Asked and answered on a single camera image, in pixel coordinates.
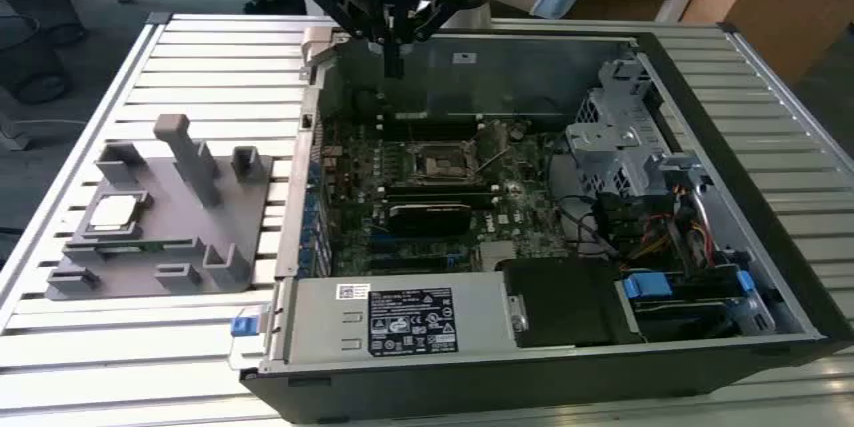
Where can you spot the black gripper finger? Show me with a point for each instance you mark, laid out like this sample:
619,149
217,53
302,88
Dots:
333,2
436,22

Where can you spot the metal locking lever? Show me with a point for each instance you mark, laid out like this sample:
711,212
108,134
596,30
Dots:
496,157

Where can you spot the silver CPU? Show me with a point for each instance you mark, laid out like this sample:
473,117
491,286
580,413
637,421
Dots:
114,212

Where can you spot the CPU socket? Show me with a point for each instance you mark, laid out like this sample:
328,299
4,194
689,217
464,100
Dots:
436,162

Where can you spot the black RAM slot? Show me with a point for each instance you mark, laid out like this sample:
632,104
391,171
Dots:
440,116
440,124
440,129
440,192
440,120
440,188

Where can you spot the coin cell battery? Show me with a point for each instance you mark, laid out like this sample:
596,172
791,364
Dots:
515,134

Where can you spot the silver drive cage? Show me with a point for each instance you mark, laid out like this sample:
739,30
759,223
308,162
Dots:
600,147

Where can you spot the green motherboard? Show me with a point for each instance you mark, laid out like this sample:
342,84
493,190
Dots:
527,207

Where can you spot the small graphics card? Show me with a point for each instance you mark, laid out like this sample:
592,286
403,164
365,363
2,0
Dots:
427,222

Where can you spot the black mesh bin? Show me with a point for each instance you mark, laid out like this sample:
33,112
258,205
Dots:
62,7
36,72

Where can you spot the blue expansion slot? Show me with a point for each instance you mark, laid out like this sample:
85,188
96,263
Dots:
380,236

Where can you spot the silver chipset heatsink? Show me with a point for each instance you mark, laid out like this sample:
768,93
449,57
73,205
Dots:
499,253

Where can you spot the black expansion slot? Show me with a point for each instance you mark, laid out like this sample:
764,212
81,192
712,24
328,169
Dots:
407,263

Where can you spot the grey parts rack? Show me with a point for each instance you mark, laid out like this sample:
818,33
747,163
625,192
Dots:
166,217

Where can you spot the green RAM stick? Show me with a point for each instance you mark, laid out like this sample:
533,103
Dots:
153,246

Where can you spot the black plastic shroud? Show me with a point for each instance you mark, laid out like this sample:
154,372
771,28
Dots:
567,302

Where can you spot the blue disk carrier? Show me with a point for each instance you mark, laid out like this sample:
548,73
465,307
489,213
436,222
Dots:
647,289

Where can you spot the silver power supply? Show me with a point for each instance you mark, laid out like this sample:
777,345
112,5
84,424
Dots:
313,327

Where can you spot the blue case latch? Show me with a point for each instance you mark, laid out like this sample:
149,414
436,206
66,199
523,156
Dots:
241,326

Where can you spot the blue drive latch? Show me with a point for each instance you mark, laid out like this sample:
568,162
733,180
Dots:
744,282

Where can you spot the black PC case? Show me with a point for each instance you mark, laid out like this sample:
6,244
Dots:
467,397

